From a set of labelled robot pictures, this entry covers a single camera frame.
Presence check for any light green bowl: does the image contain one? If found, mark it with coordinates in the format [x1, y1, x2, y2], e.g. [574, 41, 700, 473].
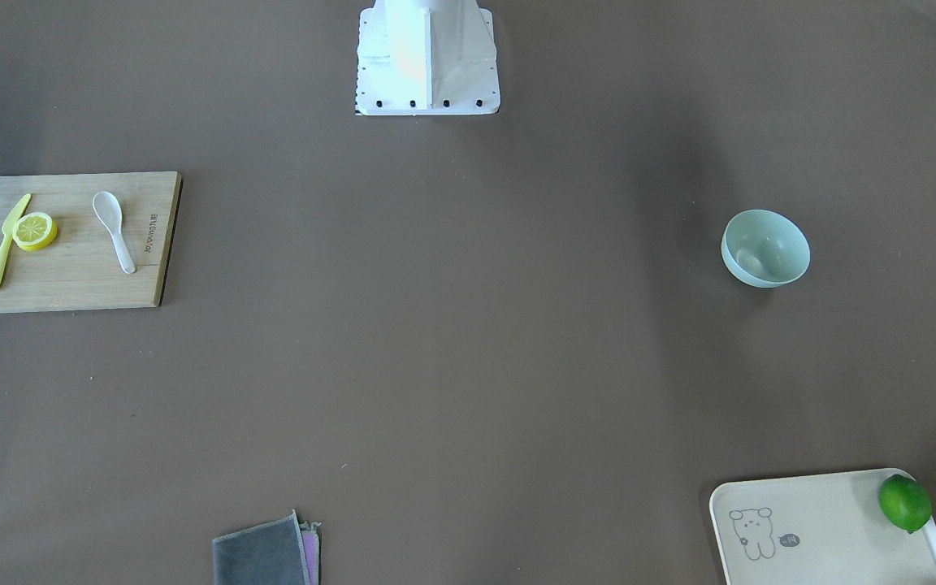
[721, 210, 811, 288]

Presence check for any white ceramic spoon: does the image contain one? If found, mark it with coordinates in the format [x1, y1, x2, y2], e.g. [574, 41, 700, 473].
[93, 190, 137, 275]

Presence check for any grey folded cloth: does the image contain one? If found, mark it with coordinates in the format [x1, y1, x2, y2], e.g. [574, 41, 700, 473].
[212, 510, 322, 584]

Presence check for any bamboo cutting board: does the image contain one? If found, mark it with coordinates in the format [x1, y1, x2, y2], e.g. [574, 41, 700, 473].
[0, 171, 182, 314]

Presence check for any cream rabbit tray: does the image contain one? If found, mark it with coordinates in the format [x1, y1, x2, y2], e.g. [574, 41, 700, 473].
[709, 469, 936, 584]

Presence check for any yellow lemon slice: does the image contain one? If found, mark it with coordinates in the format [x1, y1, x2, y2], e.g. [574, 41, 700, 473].
[12, 212, 59, 252]

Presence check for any yellow plastic knife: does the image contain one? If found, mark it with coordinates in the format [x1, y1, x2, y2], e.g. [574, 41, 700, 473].
[0, 193, 33, 286]

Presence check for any green lime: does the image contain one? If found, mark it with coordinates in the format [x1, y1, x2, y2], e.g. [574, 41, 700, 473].
[877, 474, 934, 534]

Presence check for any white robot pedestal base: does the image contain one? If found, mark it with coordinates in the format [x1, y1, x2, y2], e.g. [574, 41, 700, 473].
[354, 1, 501, 116]

